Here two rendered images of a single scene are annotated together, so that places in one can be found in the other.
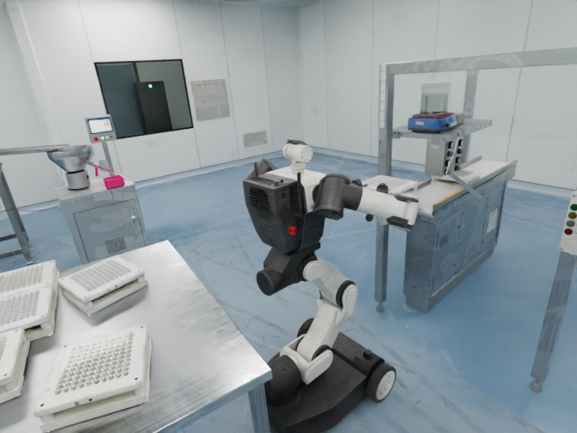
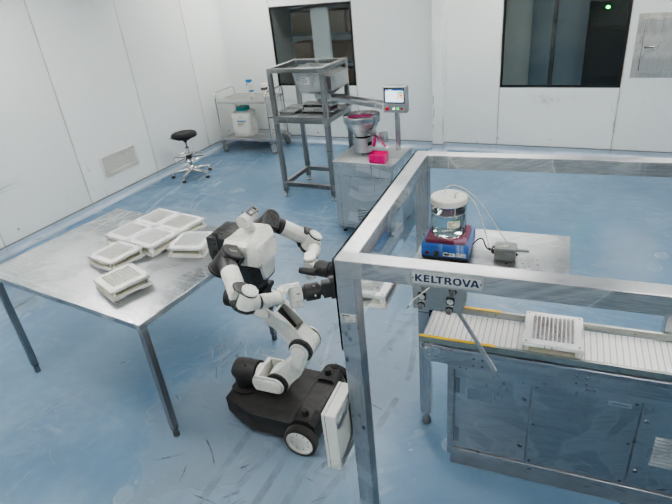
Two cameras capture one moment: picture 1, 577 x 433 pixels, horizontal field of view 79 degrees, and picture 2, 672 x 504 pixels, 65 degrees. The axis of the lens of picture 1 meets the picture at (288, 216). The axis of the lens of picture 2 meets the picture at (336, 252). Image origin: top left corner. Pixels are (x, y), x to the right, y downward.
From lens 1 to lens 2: 2.69 m
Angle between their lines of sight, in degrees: 58
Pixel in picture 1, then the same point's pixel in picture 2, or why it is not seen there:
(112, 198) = (371, 172)
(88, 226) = (347, 190)
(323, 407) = (248, 409)
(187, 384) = (125, 307)
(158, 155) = (551, 117)
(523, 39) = not seen: outside the picture
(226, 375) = (132, 314)
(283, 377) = (240, 369)
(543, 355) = not seen: outside the picture
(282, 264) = not seen: hidden behind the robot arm
